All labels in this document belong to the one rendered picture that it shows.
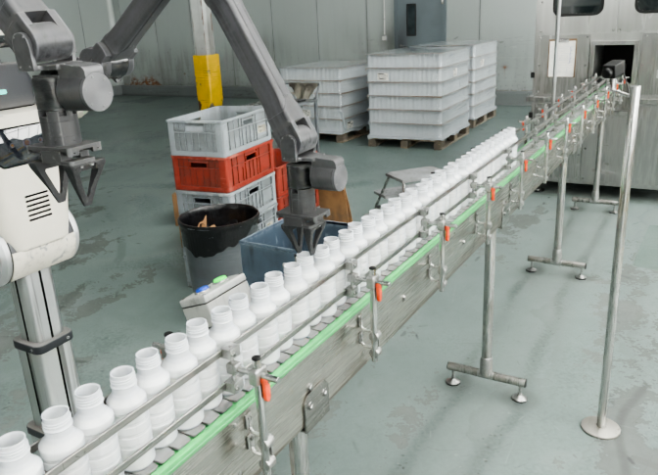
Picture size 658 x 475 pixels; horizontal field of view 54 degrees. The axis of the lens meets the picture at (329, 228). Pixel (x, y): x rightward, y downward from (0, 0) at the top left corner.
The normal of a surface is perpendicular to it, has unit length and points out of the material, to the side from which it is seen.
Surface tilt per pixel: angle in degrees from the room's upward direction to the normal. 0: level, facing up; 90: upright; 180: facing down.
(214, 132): 90
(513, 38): 90
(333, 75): 90
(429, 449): 0
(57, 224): 90
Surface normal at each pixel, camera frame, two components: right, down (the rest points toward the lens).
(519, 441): -0.04, -0.95
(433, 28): -0.51, 0.29
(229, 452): 0.86, 0.12
